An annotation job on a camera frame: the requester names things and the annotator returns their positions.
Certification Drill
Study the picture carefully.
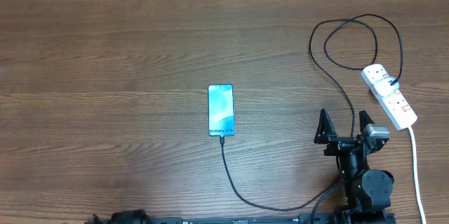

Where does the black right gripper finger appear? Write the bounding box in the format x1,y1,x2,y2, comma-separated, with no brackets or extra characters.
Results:
358,110,375,133
314,108,337,144

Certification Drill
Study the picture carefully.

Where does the black USB charging cable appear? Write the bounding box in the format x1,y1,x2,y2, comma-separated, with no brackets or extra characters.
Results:
219,13,404,212

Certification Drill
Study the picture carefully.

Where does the blue Samsung Galaxy smartphone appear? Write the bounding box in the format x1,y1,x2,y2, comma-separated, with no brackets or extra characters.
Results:
208,84,236,137

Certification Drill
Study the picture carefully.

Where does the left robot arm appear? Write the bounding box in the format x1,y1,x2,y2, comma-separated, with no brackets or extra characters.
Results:
93,209,152,224

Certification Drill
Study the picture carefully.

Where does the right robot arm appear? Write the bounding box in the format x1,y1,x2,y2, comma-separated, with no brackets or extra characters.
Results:
309,108,396,223

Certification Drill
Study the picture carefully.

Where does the white charger plug adapter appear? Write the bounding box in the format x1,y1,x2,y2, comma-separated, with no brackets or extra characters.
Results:
373,77,399,98

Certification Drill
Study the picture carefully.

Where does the white power strip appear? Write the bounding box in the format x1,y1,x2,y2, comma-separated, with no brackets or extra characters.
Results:
361,64,417,130

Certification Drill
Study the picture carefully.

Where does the white power strip cord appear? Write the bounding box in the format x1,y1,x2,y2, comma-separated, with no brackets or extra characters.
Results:
407,126,427,224

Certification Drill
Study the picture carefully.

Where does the black aluminium mounting rail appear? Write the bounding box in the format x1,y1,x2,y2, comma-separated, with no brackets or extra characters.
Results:
83,213,397,224

